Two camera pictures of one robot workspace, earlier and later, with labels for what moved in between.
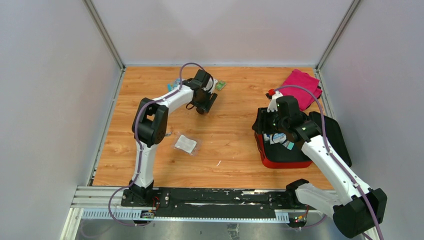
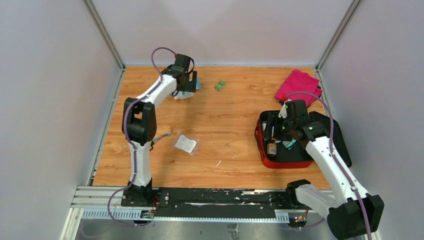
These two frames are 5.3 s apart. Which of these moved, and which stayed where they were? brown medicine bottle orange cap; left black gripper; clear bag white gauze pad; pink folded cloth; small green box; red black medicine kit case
Moved: left black gripper; brown medicine bottle orange cap
Stayed: small green box; clear bag white gauze pad; red black medicine kit case; pink folded cloth
